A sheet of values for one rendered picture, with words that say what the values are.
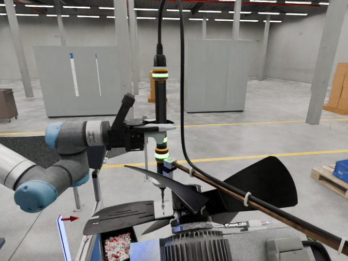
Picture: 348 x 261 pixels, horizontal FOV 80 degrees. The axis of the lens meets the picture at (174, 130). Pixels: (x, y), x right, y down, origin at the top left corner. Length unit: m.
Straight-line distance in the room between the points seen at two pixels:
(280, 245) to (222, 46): 6.47
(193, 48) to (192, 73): 0.72
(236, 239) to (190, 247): 0.18
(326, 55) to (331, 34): 0.46
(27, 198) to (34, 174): 0.06
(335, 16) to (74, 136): 6.44
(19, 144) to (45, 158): 0.28
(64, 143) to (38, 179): 0.12
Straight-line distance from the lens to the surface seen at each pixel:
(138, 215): 0.78
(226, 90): 7.09
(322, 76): 6.61
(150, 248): 0.86
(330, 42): 6.61
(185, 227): 0.73
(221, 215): 0.99
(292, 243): 0.81
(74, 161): 0.66
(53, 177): 0.60
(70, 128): 0.64
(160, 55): 0.60
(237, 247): 0.79
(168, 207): 0.79
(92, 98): 6.83
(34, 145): 2.59
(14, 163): 0.62
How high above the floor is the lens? 1.69
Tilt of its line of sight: 19 degrees down
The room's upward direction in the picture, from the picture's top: straight up
